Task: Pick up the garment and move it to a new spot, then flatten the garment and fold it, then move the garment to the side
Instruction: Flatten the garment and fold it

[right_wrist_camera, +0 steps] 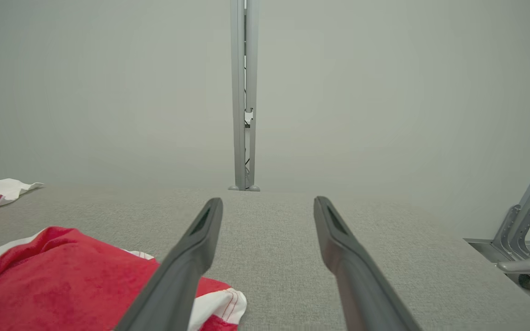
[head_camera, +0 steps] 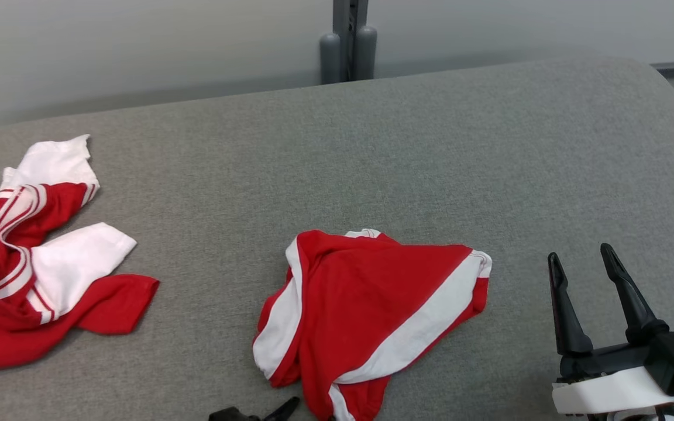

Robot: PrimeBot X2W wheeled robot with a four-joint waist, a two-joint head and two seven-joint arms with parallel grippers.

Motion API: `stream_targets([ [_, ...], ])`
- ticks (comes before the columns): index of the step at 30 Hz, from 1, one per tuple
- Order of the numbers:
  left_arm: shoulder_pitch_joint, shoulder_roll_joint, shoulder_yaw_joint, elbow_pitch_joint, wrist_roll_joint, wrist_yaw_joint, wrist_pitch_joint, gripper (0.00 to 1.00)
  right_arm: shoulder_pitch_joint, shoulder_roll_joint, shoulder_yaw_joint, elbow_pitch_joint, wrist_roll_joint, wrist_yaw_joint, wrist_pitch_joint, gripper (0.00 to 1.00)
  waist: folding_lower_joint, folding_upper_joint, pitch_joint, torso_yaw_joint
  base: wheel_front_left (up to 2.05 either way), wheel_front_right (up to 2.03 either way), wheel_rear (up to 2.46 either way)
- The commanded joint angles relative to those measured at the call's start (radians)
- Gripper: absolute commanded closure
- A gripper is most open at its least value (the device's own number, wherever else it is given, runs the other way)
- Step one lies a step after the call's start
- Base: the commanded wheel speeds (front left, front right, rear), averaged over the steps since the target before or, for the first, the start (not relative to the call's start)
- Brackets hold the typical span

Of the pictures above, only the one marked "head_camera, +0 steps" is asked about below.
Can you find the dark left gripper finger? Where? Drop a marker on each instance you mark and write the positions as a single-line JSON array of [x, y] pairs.
[[283, 410]]

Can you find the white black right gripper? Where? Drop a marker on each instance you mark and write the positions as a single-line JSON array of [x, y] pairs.
[[606, 392]]

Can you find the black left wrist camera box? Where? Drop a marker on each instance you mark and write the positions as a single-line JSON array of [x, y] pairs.
[[229, 416]]

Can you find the grey cylinder beside post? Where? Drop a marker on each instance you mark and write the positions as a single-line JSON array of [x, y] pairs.
[[329, 58], [366, 52]]

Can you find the grey metal post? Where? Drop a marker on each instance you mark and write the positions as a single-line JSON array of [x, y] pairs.
[[348, 35]]

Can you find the red and white shorts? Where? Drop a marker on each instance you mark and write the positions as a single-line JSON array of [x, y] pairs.
[[366, 292]]

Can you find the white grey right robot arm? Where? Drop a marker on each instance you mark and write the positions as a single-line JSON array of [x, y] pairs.
[[635, 416]]

